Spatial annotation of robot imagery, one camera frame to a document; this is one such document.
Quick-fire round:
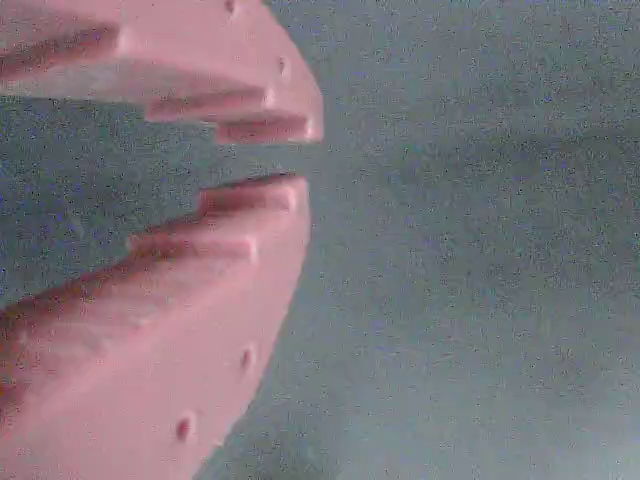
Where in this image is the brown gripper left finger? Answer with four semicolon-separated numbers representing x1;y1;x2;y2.
0;173;313;480

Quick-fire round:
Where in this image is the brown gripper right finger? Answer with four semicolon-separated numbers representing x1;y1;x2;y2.
0;0;326;146

